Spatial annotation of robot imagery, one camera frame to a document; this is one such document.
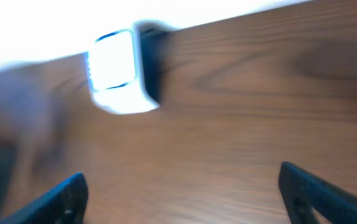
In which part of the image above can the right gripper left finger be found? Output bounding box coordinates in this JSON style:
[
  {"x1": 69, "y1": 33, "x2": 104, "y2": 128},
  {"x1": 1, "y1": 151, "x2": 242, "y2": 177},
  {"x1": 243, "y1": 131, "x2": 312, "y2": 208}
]
[{"x1": 0, "y1": 172, "x2": 88, "y2": 224}]

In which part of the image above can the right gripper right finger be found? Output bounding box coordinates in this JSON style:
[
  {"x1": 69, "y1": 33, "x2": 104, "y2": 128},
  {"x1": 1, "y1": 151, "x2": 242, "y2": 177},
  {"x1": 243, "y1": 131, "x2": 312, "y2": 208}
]
[{"x1": 278, "y1": 161, "x2": 357, "y2": 224}]

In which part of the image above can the white barcode scanner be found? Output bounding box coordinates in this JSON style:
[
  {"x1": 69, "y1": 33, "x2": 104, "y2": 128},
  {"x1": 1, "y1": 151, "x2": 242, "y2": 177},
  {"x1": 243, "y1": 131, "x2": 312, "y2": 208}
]
[{"x1": 86, "y1": 20, "x2": 174, "y2": 115}]

